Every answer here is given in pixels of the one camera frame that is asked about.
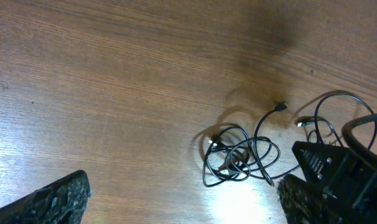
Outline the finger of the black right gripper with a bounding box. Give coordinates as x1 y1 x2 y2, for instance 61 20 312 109
292 141 377 218

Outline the black cable bundle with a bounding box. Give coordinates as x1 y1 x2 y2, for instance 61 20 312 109
202 90 377 188

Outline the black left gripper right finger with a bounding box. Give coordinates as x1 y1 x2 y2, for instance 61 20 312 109
277 174 356 224

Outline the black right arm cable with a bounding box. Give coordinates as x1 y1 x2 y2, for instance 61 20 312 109
341 112 377 178

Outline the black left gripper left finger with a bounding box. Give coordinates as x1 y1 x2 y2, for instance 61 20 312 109
0 170 91 224

